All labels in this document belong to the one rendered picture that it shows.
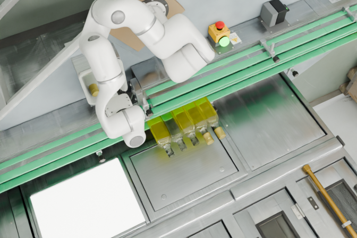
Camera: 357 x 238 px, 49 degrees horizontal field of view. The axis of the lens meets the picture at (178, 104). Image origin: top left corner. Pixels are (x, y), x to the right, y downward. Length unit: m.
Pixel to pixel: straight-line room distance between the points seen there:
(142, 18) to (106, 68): 0.18
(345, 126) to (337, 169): 3.74
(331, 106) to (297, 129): 3.82
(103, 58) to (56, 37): 1.13
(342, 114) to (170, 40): 4.67
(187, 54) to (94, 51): 0.30
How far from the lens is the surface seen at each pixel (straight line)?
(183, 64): 1.28
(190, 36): 1.24
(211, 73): 1.69
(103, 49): 1.18
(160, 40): 1.23
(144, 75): 1.66
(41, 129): 1.73
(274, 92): 2.03
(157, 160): 1.77
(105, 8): 1.15
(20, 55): 2.28
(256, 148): 1.86
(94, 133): 1.68
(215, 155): 1.78
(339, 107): 5.79
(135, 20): 1.18
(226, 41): 1.71
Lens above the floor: 1.76
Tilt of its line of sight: 28 degrees down
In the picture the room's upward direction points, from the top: 150 degrees clockwise
